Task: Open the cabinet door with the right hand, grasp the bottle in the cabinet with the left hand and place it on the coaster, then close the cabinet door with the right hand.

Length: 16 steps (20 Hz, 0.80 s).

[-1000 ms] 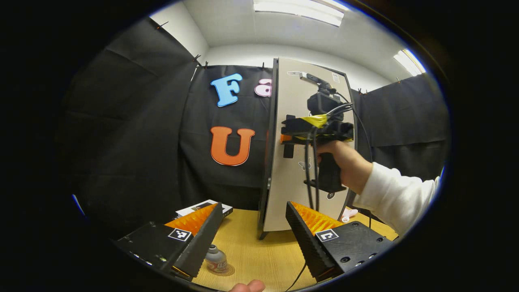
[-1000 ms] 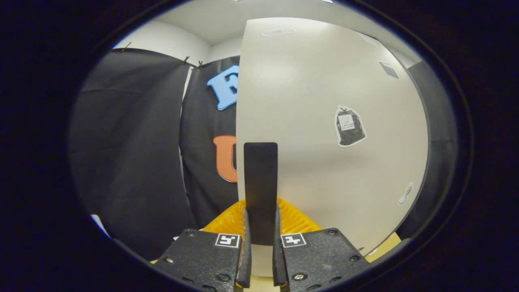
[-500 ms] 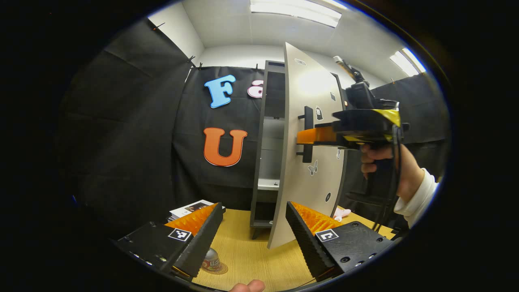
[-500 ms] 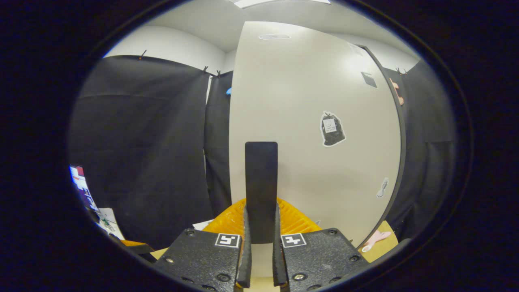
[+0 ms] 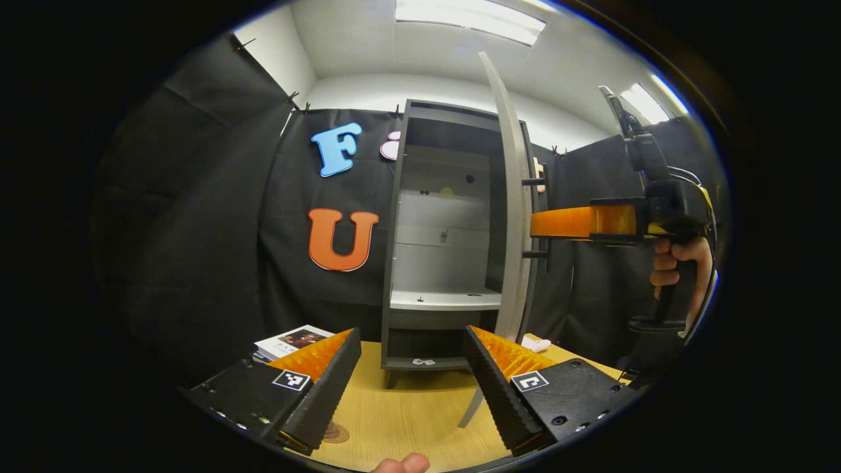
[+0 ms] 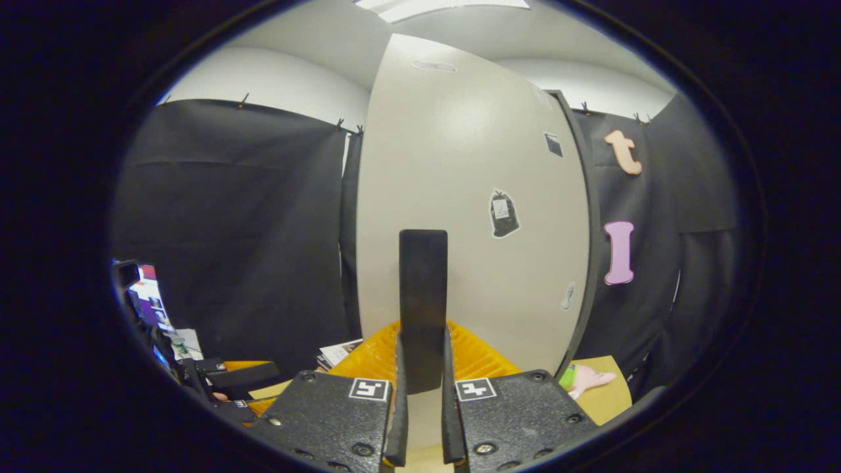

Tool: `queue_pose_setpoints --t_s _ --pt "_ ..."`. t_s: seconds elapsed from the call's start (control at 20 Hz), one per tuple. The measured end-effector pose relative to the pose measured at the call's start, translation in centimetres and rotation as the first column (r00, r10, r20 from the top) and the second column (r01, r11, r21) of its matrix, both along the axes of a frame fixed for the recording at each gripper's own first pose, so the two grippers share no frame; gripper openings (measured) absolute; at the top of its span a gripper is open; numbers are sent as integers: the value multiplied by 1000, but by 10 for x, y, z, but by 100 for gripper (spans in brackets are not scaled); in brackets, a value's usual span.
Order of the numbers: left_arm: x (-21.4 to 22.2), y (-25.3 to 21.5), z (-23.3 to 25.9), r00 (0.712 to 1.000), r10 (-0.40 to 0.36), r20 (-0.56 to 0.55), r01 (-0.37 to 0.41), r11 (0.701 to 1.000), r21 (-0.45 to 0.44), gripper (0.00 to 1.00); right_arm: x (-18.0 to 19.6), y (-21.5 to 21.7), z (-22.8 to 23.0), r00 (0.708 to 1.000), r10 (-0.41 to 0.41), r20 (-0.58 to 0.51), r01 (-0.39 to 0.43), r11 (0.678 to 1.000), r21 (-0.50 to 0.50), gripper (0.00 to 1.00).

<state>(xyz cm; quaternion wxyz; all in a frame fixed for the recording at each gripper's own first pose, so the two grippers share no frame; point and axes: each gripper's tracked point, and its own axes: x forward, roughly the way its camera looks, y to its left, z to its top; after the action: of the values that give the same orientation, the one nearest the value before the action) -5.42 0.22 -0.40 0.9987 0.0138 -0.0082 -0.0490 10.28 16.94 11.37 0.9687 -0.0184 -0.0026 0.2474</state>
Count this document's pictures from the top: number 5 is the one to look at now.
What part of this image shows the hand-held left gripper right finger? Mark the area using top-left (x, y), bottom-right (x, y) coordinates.
top-left (463, 325), bottom-right (648, 459)

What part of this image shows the dark grey cabinet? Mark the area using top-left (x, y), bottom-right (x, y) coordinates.
top-left (380, 99), bottom-right (546, 390)

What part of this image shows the long ceiling light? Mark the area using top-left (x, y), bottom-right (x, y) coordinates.
top-left (394, 0), bottom-right (548, 47)
top-left (618, 74), bottom-right (690, 126)

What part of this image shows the beige cabinet door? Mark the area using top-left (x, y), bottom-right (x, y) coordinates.
top-left (457, 51), bottom-right (535, 429)

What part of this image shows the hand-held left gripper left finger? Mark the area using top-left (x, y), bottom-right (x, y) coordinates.
top-left (184, 327), bottom-right (362, 455)

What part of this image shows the black backdrop cloth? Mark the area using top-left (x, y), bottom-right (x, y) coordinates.
top-left (92, 33), bottom-right (729, 388)

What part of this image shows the black door handle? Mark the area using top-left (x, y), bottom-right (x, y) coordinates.
top-left (522, 176), bottom-right (551, 273)

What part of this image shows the magazine with photo cover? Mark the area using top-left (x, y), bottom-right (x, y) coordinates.
top-left (253, 325), bottom-right (334, 364)

